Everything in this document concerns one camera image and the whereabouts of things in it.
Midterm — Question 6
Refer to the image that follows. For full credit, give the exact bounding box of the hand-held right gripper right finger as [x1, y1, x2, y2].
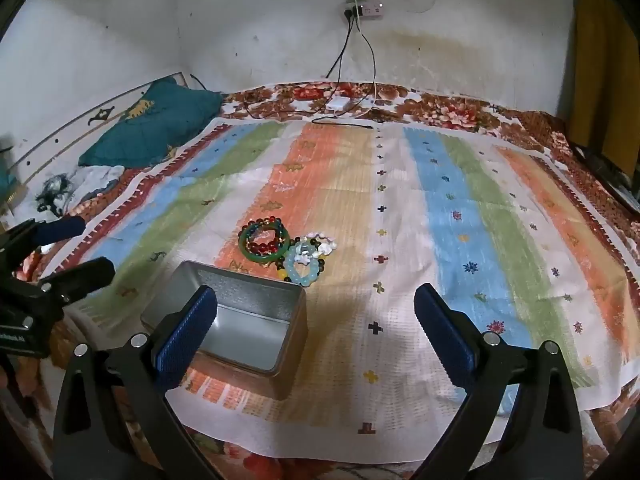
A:
[413, 282, 586, 480]

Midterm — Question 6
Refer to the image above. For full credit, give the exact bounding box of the short black cable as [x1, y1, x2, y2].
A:
[312, 116, 374, 129]

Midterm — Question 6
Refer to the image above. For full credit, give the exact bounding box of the white power strip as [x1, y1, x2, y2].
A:
[341, 2, 386, 19]

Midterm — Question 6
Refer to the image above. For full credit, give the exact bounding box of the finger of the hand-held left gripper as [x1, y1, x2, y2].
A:
[0, 216, 86, 261]
[27, 256, 117, 306]

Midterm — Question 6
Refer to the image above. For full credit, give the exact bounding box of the silver metal tin box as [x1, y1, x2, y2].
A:
[140, 260, 307, 401]

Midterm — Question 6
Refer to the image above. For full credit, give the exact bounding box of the yellow and black bead bracelet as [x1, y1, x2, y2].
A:
[276, 254, 330, 282]

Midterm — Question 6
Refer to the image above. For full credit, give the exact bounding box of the light blue bead bracelet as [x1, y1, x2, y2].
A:
[284, 241, 322, 289]

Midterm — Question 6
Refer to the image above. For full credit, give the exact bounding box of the striped pastel cloth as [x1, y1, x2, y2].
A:
[80, 117, 640, 461]

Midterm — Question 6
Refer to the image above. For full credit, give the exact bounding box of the white bead bracelet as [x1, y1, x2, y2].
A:
[299, 232, 339, 266]

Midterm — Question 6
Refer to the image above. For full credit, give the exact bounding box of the white headboard with gold trim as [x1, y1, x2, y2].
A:
[10, 72, 190, 181]

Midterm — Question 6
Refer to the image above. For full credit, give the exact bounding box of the white grey cloth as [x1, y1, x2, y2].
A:
[65, 164, 127, 202]

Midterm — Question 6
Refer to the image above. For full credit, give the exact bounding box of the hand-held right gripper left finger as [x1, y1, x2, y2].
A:
[52, 285, 218, 480]

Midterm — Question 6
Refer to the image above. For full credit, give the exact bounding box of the green jade bangle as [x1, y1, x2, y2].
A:
[238, 225, 292, 263]

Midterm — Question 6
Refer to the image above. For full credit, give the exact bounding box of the pale yellow cable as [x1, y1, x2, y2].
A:
[350, 0, 378, 113]

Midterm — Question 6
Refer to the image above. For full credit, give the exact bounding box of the teal pillow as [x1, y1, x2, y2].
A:
[77, 76, 224, 169]

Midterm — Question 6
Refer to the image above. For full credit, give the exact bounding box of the yellow hanging cloth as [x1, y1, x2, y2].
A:
[566, 0, 632, 162]

